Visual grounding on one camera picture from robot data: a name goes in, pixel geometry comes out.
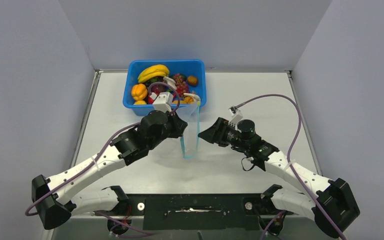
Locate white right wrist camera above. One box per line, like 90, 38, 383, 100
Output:
228, 106, 243, 128

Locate yellow banana bunch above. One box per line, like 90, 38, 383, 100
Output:
137, 64, 170, 84

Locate white mushroom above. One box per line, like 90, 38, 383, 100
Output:
183, 93, 201, 103
163, 76, 177, 90

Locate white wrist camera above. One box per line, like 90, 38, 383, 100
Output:
228, 106, 243, 128
152, 92, 174, 113

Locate blue plastic bin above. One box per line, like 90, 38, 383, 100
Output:
122, 59, 207, 117

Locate white mushroom lower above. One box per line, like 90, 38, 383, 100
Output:
183, 93, 201, 103

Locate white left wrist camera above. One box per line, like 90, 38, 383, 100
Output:
152, 92, 174, 113

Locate white mushroom upper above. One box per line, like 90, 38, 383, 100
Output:
163, 76, 177, 90

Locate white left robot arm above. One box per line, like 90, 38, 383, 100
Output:
25, 110, 188, 230

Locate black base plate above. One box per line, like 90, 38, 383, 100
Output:
108, 193, 280, 231

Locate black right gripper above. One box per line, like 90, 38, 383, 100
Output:
198, 118, 249, 152

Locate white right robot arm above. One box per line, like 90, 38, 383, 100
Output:
198, 117, 361, 239

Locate aluminium frame rail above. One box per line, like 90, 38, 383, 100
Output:
41, 70, 101, 240

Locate dark black grape bunch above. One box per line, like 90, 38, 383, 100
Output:
143, 76, 164, 94

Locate yellow bell pepper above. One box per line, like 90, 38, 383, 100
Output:
130, 83, 148, 102

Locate clear zip top bag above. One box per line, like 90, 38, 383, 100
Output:
176, 101, 201, 159

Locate red apple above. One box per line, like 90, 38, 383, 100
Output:
147, 92, 158, 105

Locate red grape bunch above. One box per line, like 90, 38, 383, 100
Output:
171, 73, 190, 98

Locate brown kiwi fruit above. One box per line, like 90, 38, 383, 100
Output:
186, 75, 199, 87

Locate yellow lemon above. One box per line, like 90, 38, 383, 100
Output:
134, 100, 147, 105

